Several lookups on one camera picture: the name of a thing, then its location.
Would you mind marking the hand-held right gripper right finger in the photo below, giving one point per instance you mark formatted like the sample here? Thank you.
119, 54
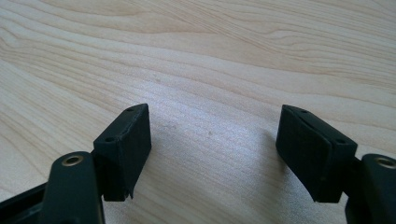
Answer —
311, 155

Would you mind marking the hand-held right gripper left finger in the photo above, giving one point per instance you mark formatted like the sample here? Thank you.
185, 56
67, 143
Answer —
124, 155

